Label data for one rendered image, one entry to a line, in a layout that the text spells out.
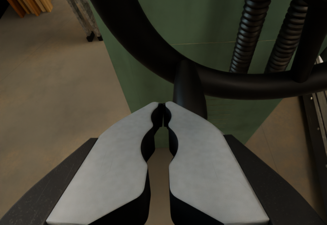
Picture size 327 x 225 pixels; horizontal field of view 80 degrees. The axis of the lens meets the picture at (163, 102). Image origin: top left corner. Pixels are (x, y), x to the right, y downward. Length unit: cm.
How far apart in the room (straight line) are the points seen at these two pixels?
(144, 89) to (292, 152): 73
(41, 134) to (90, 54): 55
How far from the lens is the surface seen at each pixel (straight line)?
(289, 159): 101
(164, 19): 37
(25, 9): 192
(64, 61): 137
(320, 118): 96
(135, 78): 47
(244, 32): 24
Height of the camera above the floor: 85
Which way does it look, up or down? 57 degrees down
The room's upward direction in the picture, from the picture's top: 5 degrees counter-clockwise
